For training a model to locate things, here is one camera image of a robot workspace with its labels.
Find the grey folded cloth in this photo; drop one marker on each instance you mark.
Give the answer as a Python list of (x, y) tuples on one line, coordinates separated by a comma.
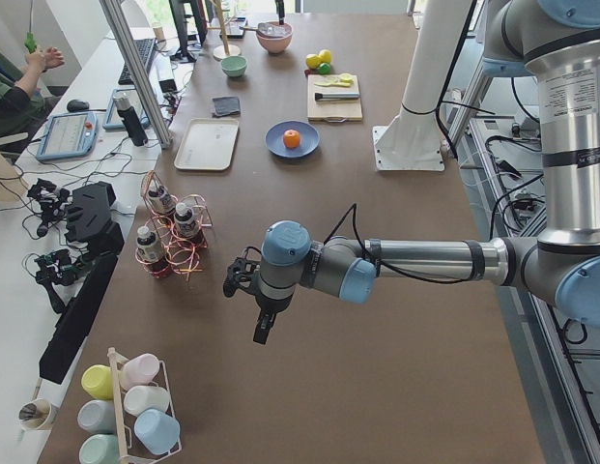
[(226, 106)]

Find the lemon slice lower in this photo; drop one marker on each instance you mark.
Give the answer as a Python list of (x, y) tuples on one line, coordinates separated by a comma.
[(331, 79)]

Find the blue plastic cup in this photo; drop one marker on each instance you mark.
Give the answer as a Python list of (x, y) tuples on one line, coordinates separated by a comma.
[(157, 431)]

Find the blue plate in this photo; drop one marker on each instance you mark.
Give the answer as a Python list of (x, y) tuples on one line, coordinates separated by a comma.
[(309, 139)]

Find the yellow lemon upper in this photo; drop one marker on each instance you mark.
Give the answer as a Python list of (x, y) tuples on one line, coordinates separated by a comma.
[(325, 56)]

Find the blue teach pendant far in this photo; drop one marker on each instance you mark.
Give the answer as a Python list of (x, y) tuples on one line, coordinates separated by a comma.
[(111, 120)]

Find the cream rabbit tray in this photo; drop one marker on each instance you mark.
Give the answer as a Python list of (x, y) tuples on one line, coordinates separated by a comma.
[(208, 144)]

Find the black computer mouse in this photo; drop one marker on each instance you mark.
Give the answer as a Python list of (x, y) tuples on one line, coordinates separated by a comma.
[(74, 106)]

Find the orange fruit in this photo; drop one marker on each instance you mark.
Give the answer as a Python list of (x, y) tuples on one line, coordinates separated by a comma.
[(291, 139)]

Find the yellow plastic knife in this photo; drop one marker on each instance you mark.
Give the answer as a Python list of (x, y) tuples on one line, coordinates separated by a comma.
[(344, 84)]

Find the blue teach pendant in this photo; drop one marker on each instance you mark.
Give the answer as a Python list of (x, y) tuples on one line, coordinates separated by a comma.
[(69, 135), (111, 120)]

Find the mint green bowl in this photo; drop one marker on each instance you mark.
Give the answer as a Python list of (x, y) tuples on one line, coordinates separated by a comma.
[(234, 66)]

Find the green lime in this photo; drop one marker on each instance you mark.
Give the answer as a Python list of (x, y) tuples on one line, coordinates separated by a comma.
[(324, 68)]

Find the copper wire bottle rack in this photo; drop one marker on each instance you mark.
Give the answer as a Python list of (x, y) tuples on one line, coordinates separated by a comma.
[(182, 254)]

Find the yellow lemon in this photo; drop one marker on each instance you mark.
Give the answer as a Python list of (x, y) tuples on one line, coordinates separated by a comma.
[(325, 56), (313, 61)]

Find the wooden glass holder stand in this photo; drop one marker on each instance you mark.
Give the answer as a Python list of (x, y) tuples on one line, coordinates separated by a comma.
[(226, 49)]

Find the dark drink bottle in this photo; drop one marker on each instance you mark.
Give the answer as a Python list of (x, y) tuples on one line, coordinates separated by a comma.
[(161, 201), (151, 253), (186, 223)]

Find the pink plastic cup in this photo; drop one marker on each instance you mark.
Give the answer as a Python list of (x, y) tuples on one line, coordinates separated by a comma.
[(139, 371)]

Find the dark drink bottle lower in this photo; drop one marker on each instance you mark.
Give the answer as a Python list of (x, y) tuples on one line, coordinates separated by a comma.
[(186, 223)]

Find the aluminium frame post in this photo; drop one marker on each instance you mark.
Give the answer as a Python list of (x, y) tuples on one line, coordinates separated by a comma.
[(120, 28)]

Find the pink bowl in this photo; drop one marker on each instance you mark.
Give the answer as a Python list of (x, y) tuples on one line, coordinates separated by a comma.
[(276, 45)]

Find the yellow lemon lower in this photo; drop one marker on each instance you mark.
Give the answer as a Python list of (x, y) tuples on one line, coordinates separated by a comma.
[(313, 61)]

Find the grey plastic cup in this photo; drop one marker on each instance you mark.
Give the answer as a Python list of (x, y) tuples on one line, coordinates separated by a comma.
[(97, 417)]

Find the white plastic cup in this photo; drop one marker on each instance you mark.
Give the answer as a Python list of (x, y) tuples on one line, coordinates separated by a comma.
[(141, 398)]

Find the pale green plastic cup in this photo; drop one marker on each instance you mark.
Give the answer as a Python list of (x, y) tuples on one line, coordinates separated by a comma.
[(100, 449)]

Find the dark drink bottle upper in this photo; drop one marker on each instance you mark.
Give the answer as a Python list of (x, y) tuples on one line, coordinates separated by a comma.
[(161, 201)]

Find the steel ice scoop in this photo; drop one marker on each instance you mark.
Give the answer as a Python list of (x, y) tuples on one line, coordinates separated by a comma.
[(251, 28)]

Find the blue teach pendant near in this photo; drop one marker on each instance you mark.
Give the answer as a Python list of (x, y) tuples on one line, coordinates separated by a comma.
[(69, 135)]

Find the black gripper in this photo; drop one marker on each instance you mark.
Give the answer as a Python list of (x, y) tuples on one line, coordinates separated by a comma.
[(269, 307)]

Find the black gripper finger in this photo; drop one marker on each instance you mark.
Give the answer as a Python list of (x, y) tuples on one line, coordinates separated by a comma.
[(280, 8)]

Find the dark drink bottle right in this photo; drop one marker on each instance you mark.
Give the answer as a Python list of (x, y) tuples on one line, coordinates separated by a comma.
[(151, 253)]

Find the wooden cutting board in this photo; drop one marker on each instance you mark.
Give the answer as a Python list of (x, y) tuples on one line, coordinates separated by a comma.
[(337, 111)]

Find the yellow plastic cup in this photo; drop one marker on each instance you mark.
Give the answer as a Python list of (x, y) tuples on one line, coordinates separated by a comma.
[(97, 382)]

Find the white wire cup rack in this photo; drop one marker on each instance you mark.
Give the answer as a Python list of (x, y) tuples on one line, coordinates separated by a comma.
[(131, 450)]

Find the black thermos bottle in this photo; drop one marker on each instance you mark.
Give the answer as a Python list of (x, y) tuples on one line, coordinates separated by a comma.
[(130, 119)]

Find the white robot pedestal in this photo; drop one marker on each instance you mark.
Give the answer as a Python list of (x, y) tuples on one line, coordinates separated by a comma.
[(412, 141)]

